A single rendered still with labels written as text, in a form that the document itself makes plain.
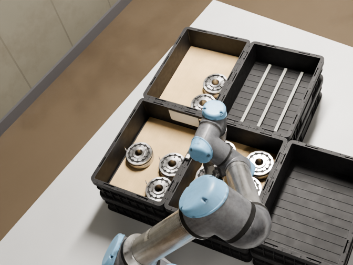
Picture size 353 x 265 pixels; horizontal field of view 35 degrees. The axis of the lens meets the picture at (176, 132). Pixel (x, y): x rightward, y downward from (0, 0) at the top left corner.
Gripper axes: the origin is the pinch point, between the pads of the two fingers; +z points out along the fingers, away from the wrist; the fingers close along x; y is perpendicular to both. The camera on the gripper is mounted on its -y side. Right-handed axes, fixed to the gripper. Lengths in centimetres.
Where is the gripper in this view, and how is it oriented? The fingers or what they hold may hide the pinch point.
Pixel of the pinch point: (218, 175)
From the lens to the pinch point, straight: 201.4
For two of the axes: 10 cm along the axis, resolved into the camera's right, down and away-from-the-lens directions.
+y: -3.2, -7.3, 6.0
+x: -9.5, 2.9, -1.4
